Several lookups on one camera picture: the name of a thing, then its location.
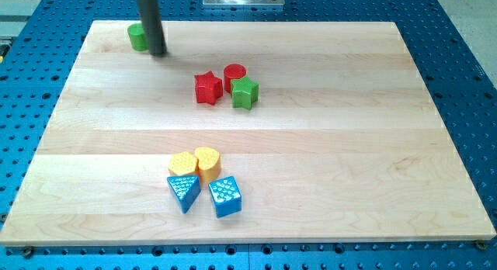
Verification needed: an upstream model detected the light wooden board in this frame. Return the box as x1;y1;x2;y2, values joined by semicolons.
1;21;495;247

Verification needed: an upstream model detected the green star block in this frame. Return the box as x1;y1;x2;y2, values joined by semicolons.
231;75;259;110

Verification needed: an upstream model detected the yellow heart block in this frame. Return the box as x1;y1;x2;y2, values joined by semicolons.
194;147;221;184

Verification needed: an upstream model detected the red star block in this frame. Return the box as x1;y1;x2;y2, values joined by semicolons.
194;71;223;106

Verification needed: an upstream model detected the red cylinder block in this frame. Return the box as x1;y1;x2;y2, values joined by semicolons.
223;64;246;94

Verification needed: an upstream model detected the blue cube block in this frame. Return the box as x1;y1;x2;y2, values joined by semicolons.
208;176;242;218

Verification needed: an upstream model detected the yellow hexagon block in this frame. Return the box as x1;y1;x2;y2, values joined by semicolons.
168;151;198;176

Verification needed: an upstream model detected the blue triangle block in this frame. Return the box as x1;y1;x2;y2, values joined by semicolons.
166;175;201;213

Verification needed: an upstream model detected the green cylinder block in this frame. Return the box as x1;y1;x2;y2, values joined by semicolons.
127;23;148;51

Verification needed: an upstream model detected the blue perforated metal table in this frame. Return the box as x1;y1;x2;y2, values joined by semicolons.
1;0;496;269

